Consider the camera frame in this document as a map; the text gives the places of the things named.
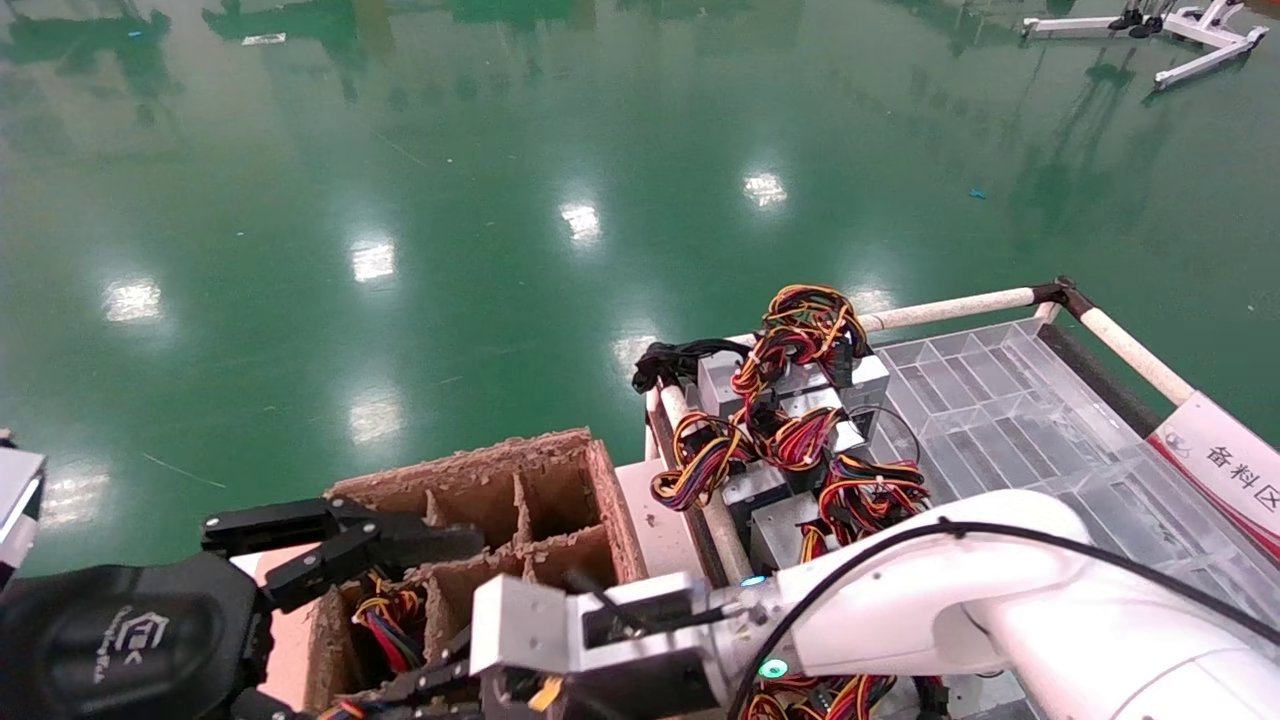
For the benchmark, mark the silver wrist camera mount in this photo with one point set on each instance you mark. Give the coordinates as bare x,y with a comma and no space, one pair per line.
18,500
520,625

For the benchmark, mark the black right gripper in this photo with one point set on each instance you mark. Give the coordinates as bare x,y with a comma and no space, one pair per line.
620,700

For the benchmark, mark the clear plastic divider tray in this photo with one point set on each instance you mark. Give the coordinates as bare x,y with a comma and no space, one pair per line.
1000,400

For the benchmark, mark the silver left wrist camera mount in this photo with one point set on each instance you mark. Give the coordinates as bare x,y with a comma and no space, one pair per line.
18,500

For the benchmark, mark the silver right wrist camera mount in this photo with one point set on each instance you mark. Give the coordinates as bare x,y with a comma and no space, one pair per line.
520,625

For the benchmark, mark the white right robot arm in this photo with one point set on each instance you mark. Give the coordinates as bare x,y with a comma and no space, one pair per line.
1000,610

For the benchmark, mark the white sign with Chinese text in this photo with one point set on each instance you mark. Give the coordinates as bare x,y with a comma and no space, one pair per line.
1220,470

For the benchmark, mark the white metal floor stand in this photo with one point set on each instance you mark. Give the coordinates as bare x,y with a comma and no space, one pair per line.
1245,40

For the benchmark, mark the brown cardboard divider box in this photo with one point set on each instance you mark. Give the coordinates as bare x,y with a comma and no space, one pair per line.
470,465

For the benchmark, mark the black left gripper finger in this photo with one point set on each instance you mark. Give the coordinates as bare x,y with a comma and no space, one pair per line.
400,540

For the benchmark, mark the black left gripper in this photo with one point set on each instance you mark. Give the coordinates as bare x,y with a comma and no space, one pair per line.
120,640

